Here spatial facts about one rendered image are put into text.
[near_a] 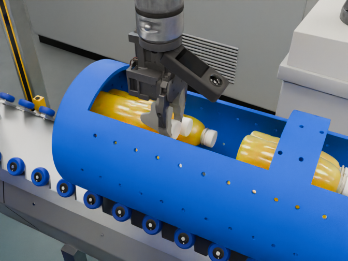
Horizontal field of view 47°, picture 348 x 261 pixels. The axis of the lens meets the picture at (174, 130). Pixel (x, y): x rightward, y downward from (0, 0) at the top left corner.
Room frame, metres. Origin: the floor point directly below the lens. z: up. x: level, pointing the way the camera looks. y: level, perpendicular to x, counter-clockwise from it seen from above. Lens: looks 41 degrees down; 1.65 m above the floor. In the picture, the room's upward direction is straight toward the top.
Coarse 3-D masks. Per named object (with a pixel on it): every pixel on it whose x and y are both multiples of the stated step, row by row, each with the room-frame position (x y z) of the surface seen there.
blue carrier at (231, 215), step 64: (128, 64) 0.72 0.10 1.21; (64, 128) 0.56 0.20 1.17; (128, 128) 0.53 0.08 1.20; (256, 128) 0.65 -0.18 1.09; (320, 128) 0.49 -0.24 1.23; (128, 192) 0.47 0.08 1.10; (192, 192) 0.43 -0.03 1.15; (256, 192) 0.40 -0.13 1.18; (320, 192) 0.38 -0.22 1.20; (256, 256) 0.37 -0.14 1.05; (320, 256) 0.33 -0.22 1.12
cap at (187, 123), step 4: (184, 120) 0.63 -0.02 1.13; (188, 120) 0.63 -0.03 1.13; (192, 120) 0.64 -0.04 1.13; (184, 124) 0.62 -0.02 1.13; (188, 124) 0.63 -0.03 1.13; (192, 124) 0.64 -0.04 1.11; (184, 128) 0.62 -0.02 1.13; (188, 128) 0.63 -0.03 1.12; (180, 132) 0.62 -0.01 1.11; (184, 132) 0.61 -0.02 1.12; (188, 132) 0.63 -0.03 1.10
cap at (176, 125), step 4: (172, 120) 0.58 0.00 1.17; (176, 120) 0.59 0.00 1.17; (172, 124) 0.57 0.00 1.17; (176, 124) 0.57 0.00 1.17; (180, 124) 0.59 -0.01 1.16; (172, 128) 0.57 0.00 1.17; (176, 128) 0.57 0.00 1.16; (180, 128) 0.59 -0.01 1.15; (172, 132) 0.56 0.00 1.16; (176, 132) 0.57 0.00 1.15; (172, 136) 0.56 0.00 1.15; (176, 136) 0.57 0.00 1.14
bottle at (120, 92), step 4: (108, 92) 0.71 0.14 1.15; (112, 92) 0.71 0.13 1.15; (116, 92) 0.71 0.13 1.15; (120, 92) 0.71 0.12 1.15; (124, 92) 0.71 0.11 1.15; (124, 96) 0.69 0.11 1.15; (128, 96) 0.69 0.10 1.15; (132, 96) 0.69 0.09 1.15; (140, 100) 0.68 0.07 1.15; (144, 100) 0.68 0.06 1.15; (152, 100) 0.68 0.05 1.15; (172, 116) 0.64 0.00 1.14
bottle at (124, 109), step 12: (108, 96) 0.65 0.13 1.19; (120, 96) 0.65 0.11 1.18; (96, 108) 0.62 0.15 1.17; (108, 108) 0.62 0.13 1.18; (120, 108) 0.61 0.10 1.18; (132, 108) 0.61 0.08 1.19; (144, 108) 0.60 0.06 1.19; (120, 120) 0.59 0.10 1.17; (132, 120) 0.59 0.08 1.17; (156, 132) 0.57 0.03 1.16
